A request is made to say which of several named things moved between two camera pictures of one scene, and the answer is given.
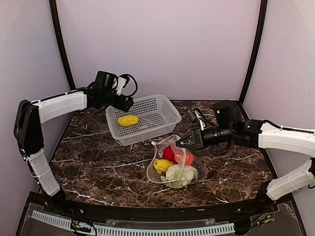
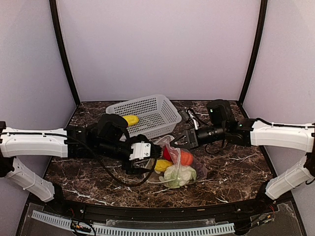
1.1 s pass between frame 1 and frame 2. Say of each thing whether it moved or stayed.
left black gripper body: moved
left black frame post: stayed
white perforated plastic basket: stayed
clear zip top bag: stayed
